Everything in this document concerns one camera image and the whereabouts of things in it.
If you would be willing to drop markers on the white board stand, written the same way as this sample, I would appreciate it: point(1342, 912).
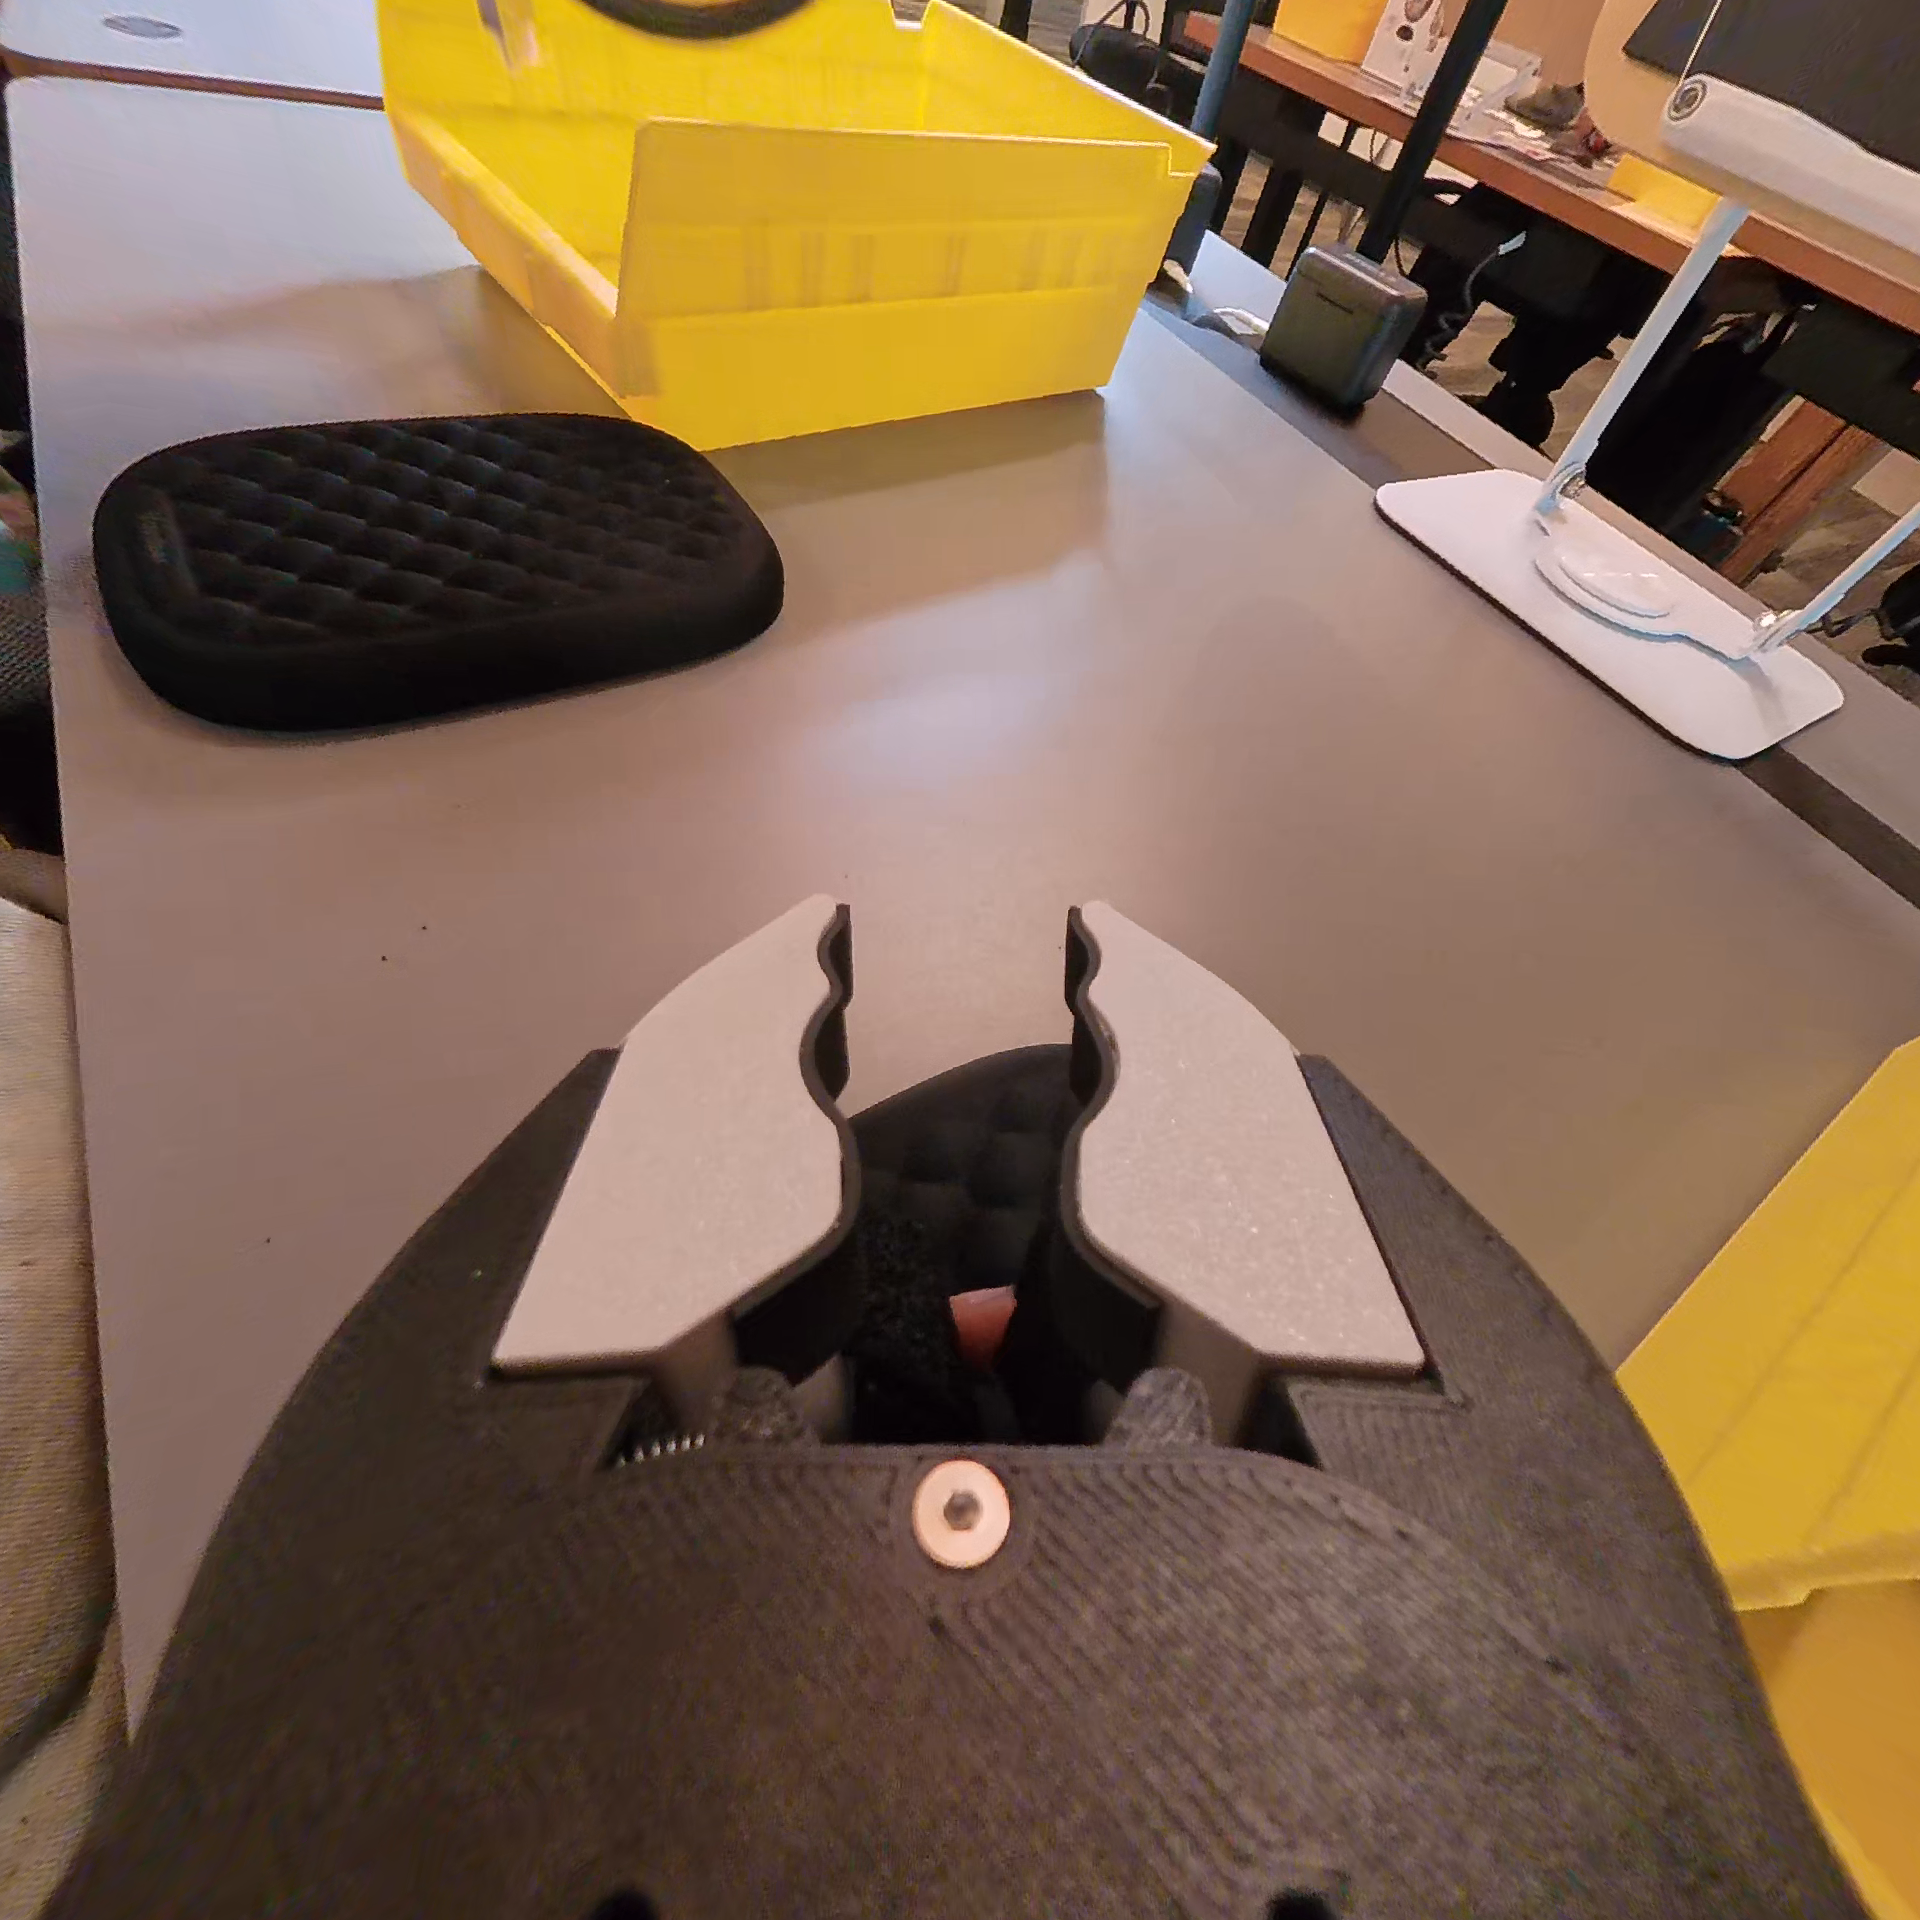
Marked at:
point(1501, 554)

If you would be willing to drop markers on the yellow plastic bins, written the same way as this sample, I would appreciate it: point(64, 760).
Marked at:
point(901, 345)

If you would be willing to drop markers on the black light stand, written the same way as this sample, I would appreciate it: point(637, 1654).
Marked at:
point(1226, 61)

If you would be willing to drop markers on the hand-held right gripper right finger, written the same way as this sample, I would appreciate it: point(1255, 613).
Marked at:
point(1244, 1185)

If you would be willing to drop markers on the small yellow plastic bin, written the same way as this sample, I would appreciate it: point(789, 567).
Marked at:
point(1328, 23)

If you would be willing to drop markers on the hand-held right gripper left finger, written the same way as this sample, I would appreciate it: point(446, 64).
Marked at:
point(674, 1185)

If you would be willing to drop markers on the small black box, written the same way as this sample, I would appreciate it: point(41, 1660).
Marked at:
point(1342, 331)

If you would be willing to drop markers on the brown workbench with black legs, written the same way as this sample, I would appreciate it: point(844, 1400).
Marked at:
point(1574, 211)

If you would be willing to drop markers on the black board with wooden frame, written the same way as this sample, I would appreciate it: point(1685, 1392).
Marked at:
point(1800, 39)

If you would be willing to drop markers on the black stand pole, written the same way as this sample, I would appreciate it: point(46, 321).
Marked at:
point(1441, 104)

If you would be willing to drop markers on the yellow divided plastic bin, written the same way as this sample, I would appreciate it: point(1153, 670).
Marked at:
point(1800, 1350)

